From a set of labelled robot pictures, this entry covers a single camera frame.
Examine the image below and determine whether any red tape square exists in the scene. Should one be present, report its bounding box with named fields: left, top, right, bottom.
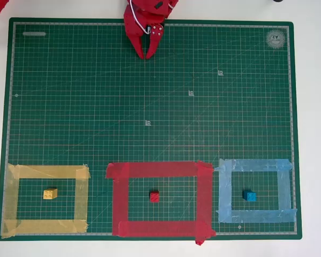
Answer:
left=105, top=160, right=217, bottom=246

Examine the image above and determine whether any yellow toy brick cube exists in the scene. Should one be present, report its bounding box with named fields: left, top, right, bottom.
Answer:
left=43, top=188, right=58, bottom=200

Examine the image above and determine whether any blue toy brick cube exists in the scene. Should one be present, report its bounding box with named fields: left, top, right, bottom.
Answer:
left=242, top=190, right=257, bottom=202

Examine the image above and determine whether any blue tape square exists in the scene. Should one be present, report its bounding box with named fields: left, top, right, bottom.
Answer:
left=213, top=158, right=298, bottom=224

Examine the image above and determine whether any yellow tape square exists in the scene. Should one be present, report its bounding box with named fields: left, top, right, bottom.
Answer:
left=1, top=163, right=92, bottom=239

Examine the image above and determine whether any green cutting mat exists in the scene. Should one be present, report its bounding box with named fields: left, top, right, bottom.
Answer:
left=0, top=17, right=302, bottom=241

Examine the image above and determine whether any white servo cable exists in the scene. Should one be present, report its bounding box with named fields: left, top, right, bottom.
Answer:
left=129, top=0, right=152, bottom=35

